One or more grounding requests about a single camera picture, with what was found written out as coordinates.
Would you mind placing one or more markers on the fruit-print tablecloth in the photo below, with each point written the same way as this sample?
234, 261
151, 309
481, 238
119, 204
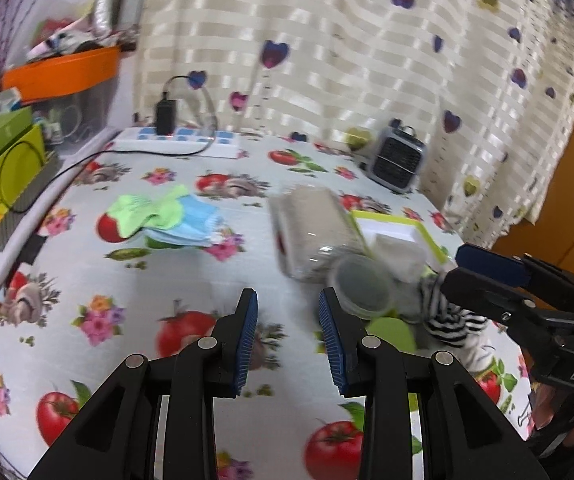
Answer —
99, 299

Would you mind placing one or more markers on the white blue power strip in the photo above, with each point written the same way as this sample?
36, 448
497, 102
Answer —
182, 142

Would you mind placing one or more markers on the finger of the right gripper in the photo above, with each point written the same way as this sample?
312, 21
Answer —
509, 271

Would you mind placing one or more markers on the yellow-green rimmed white box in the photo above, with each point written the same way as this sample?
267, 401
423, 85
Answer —
369, 224

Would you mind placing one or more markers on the black white striped sock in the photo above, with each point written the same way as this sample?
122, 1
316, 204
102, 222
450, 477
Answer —
450, 324

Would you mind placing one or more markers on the clear plastic jar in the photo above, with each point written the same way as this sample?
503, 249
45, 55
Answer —
321, 244

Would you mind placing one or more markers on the clear storage bin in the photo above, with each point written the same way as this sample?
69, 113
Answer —
69, 122

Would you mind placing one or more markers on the blue surgical mask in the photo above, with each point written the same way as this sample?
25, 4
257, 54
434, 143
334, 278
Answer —
200, 225

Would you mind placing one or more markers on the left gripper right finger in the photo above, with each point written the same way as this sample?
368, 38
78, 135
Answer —
342, 333

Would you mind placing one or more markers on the black charger with cable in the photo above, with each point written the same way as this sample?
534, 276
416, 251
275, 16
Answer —
164, 125

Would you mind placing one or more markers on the grey portable fan heater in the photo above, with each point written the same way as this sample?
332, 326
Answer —
397, 157

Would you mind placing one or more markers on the green microfiber cloth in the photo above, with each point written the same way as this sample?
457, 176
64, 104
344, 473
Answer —
135, 212

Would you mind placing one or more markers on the orange plastic tray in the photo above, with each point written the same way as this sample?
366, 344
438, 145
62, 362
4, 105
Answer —
63, 76

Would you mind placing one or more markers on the cream heart-pattern curtain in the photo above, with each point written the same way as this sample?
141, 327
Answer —
487, 85

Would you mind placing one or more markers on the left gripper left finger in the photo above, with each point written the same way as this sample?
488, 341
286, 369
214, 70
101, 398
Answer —
235, 334

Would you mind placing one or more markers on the green jar lid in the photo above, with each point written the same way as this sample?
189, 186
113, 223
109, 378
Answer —
393, 331

